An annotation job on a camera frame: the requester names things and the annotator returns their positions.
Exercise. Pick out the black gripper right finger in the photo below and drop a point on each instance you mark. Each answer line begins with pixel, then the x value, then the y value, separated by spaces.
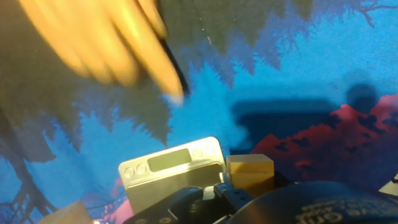
pixel 233 199

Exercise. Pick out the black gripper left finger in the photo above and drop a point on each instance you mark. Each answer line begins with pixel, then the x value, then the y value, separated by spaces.
pixel 174 208

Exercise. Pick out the small wooden block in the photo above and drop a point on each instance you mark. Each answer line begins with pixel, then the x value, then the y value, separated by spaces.
pixel 248 168

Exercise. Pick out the silver digital scale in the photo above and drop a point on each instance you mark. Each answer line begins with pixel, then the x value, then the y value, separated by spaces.
pixel 161 189

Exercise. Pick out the medium wooden block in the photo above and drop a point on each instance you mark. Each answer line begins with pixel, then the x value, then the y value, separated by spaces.
pixel 66 216

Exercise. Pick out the bare human hand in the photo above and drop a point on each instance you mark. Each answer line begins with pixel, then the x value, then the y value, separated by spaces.
pixel 102 40

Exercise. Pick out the blue landscape print cloth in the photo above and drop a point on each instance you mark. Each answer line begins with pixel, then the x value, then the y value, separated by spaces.
pixel 280 62

